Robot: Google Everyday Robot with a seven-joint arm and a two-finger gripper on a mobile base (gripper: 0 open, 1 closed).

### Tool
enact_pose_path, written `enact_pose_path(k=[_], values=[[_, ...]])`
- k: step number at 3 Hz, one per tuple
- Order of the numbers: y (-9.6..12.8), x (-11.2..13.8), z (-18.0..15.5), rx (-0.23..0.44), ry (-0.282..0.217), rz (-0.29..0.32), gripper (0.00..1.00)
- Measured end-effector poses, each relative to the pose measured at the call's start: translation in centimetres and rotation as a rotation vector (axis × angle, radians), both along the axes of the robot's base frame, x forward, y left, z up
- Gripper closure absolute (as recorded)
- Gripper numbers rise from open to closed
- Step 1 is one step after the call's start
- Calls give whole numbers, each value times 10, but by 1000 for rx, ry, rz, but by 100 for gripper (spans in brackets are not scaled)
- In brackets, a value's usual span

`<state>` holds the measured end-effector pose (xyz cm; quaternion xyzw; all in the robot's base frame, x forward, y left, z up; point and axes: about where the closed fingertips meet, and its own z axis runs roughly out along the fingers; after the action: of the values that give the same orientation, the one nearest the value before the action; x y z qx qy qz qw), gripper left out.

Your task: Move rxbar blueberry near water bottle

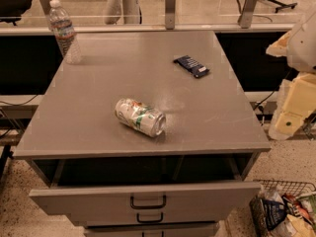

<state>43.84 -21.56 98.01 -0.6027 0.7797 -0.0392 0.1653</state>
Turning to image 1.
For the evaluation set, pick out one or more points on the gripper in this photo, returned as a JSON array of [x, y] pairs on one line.
[[303, 46]]

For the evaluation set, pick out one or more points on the dark blue rxbar wrapper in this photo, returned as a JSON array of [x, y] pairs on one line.
[[192, 66]]

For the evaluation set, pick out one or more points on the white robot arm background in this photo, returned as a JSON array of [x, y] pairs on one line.
[[128, 9]]

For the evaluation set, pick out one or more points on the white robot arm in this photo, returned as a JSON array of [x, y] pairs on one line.
[[299, 44]]

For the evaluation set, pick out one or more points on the clear plastic water bottle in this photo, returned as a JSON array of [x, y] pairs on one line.
[[64, 33]]

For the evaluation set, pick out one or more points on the red snack bag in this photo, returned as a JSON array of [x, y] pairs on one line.
[[294, 207]]

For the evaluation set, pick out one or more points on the dark blue snack bag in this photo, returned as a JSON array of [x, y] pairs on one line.
[[275, 213]]

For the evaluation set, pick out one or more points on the yellow snack bag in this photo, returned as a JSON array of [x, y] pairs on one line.
[[293, 227]]

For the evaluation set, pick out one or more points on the grey cabinet top drawer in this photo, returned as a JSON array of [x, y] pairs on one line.
[[127, 205]]

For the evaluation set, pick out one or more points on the white green soda can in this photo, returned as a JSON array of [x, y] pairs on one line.
[[140, 117]]

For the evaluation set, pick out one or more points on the black office chair left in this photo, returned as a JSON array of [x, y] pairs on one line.
[[11, 11]]

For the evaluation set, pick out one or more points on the grey metal bracket right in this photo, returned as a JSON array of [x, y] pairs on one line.
[[245, 19]]

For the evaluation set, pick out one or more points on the grey metal bracket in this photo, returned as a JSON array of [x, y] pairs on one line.
[[45, 4], [245, 19], [170, 7]]

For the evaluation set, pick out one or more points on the wire basket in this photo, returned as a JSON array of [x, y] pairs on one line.
[[274, 190]]

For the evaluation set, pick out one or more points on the grey metal bracket middle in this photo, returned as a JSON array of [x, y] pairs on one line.
[[170, 7]]

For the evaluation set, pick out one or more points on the black top drawer handle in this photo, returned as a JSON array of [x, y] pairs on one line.
[[147, 203]]

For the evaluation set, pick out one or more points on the black drawer handle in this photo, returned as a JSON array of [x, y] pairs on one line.
[[147, 203], [149, 218]]

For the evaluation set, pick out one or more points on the grey metal bracket left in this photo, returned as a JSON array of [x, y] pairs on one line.
[[45, 4]]

